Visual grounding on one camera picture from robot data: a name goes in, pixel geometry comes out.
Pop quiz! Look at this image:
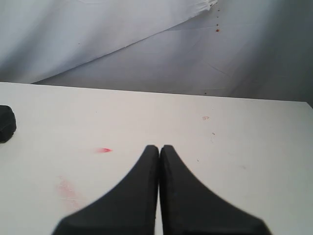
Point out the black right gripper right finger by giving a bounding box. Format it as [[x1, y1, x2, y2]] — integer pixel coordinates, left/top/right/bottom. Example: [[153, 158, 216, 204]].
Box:
[[159, 145, 271, 235]]

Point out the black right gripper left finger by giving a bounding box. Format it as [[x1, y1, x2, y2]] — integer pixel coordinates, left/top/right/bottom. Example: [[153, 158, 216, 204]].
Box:
[[54, 145, 159, 235]]

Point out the black plastic tool case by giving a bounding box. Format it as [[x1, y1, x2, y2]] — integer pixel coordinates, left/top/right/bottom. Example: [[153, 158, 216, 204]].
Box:
[[0, 105, 17, 143]]

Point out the white backdrop cloth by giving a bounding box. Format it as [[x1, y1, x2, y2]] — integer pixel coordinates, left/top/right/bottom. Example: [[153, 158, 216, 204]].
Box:
[[0, 0, 313, 104]]

